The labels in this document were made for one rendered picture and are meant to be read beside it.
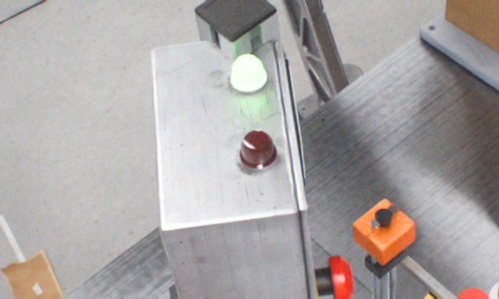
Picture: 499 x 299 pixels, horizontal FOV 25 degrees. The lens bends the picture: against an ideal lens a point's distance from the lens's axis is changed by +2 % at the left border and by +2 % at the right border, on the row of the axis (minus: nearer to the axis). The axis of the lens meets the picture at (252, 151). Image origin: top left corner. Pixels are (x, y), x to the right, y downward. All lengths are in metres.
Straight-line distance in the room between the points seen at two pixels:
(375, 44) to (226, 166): 2.09
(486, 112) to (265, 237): 0.90
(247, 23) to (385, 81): 0.86
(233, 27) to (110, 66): 2.08
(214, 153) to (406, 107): 0.88
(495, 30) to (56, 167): 1.36
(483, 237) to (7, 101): 1.65
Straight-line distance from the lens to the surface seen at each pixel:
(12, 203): 2.67
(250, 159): 0.74
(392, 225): 1.05
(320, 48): 2.04
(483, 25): 1.65
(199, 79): 0.81
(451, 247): 1.48
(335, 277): 0.85
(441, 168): 1.55
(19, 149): 2.76
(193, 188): 0.75
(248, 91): 0.79
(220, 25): 0.81
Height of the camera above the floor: 2.07
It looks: 52 degrees down
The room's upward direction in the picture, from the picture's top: 9 degrees counter-clockwise
